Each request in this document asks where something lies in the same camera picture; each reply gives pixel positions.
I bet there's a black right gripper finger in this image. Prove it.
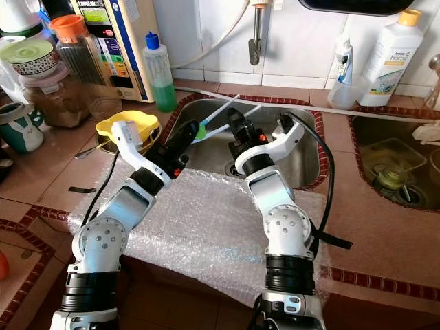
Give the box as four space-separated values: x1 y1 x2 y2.
223 107 248 135

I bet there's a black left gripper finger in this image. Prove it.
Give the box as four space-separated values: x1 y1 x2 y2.
177 120 205 147

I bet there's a white brush with green head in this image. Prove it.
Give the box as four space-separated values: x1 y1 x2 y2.
199 95 241 142

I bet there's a yellow plastic bowl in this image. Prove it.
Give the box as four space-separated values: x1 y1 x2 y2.
95 110 160 147

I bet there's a steel fork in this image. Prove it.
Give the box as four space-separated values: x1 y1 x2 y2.
74 141 111 160

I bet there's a white plastic stick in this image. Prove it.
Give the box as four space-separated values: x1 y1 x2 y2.
210 105 263 135

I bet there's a steel sink basin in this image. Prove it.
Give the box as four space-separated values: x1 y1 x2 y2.
157 96 327 192
351 113 440 210

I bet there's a green dish soap bottle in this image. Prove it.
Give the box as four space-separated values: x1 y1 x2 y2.
143 32 177 113

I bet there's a clear bubble wrap sheet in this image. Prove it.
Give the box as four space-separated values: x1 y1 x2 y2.
67 158 331 307

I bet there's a clear drinking glass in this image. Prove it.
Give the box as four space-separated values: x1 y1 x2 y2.
89 86 121 121

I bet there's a beige water ionizer appliance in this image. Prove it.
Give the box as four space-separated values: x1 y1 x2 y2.
76 0 159 104

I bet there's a clear plastic cup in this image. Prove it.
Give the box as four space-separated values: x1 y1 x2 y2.
327 74 369 111

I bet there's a thin white counter pipe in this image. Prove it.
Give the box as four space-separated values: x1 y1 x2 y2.
175 86 440 124

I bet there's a brown powder jar pink lid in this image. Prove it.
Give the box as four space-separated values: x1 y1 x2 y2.
19 63 90 129

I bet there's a glass jar with orange lid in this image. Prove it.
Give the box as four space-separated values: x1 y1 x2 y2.
49 15 111 90

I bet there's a clear glass food container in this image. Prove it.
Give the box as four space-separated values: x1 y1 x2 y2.
361 137 428 190

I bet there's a small round green lid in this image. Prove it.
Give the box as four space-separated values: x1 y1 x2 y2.
378 168 410 192

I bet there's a green and white mug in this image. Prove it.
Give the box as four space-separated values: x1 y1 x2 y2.
0 103 45 154

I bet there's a white detergent bottle orange cap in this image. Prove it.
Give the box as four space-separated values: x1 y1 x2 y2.
357 8 425 107

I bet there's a black hanging pan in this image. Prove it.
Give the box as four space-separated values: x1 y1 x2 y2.
299 0 417 17

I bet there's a patterned container with green lid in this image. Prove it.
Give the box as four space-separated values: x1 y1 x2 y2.
17 39 61 76

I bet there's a white translucent plastic container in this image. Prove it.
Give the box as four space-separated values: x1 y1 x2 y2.
0 36 28 104

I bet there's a white jug with green base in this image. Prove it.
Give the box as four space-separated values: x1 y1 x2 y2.
0 0 42 39

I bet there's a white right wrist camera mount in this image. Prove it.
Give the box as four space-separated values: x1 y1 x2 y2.
234 117 307 173

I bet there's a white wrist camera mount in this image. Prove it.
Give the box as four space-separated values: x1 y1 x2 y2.
234 117 307 173
110 122 169 181

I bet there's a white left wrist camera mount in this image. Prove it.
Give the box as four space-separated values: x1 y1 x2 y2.
110 122 169 181

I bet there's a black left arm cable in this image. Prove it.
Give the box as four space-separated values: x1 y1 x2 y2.
93 151 121 228

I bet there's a white ionizer hose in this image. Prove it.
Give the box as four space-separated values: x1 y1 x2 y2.
168 0 252 69

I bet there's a steel wall faucet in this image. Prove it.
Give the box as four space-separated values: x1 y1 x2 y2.
247 0 276 66

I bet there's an orange hose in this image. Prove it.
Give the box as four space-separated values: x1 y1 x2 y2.
0 251 11 281

